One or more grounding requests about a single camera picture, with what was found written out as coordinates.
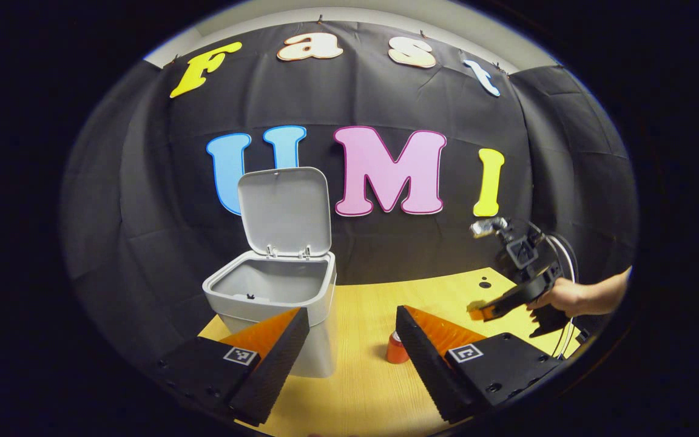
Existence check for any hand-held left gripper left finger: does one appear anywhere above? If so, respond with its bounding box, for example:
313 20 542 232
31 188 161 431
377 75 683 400
155 307 311 427

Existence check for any black backdrop cloth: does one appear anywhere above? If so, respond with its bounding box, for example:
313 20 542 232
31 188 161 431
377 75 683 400
61 21 638 340

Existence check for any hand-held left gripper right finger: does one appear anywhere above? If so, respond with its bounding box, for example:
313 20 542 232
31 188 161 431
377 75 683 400
395 305 569 424

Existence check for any red pop can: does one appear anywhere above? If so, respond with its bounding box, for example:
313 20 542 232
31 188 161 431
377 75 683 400
386 331 411 365

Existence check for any wooden desktop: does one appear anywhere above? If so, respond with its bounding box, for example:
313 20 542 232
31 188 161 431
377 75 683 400
198 267 593 437

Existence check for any white and black gripper cable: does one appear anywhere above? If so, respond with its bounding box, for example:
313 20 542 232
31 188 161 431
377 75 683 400
528 222 581 360

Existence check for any white desktop garbage bin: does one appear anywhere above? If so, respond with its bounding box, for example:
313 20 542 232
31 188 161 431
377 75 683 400
202 167 338 378

